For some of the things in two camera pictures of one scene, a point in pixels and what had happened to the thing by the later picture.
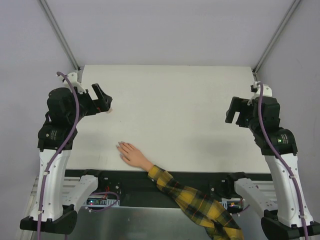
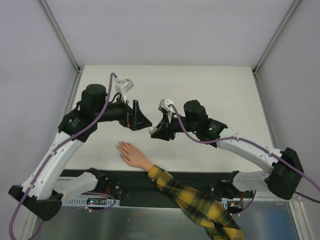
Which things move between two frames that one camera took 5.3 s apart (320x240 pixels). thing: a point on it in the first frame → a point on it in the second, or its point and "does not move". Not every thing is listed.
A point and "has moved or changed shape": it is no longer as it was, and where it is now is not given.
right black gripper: x=242 y=113 → x=165 y=127
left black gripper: x=93 y=104 → x=134 y=115
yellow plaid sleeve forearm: x=208 y=212 does not move
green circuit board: x=96 y=201 does not move
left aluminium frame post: x=50 y=14 does not move
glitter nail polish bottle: x=110 y=111 has moved or changed shape
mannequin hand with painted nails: x=133 y=156 does not move
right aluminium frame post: x=294 y=4 does not move
